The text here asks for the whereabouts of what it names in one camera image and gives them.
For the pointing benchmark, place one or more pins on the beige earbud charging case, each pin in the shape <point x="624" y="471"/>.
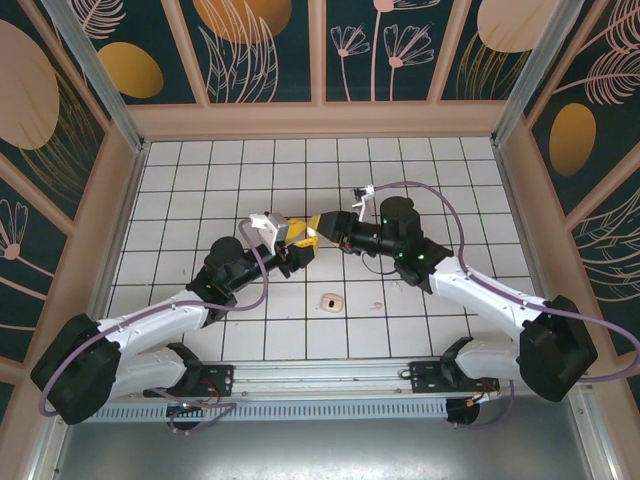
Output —
<point x="337" y="304"/>

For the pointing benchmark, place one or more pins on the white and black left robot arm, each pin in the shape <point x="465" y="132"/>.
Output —
<point x="150" y="320"/>

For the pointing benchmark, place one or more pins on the aluminium table side rail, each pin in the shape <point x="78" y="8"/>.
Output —
<point x="122" y="215"/>
<point x="520" y="215"/>

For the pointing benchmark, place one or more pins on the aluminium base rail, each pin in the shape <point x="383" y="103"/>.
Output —
<point x="320" y="377"/>

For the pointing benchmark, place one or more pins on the aluminium frame post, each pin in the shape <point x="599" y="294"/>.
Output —
<point x="539" y="65"/>
<point x="95" y="65"/>

